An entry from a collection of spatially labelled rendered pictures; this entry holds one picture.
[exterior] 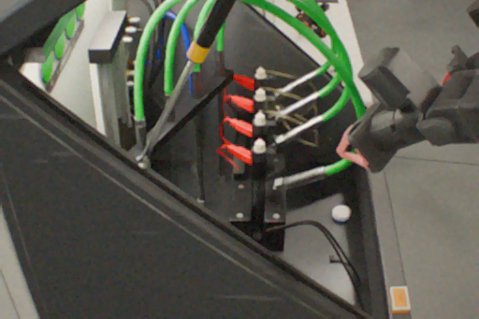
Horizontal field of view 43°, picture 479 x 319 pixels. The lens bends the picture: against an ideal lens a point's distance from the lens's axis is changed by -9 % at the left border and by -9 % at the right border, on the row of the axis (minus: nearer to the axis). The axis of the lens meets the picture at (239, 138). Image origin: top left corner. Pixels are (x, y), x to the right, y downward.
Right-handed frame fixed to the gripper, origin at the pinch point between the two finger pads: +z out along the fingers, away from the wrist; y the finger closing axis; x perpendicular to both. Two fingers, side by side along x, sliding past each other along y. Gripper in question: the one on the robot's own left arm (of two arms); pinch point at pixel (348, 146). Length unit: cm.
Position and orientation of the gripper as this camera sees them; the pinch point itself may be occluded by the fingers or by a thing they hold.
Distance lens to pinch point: 96.5
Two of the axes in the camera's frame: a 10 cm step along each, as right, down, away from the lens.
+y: -6.5, 6.0, -4.6
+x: 6.3, 7.7, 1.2
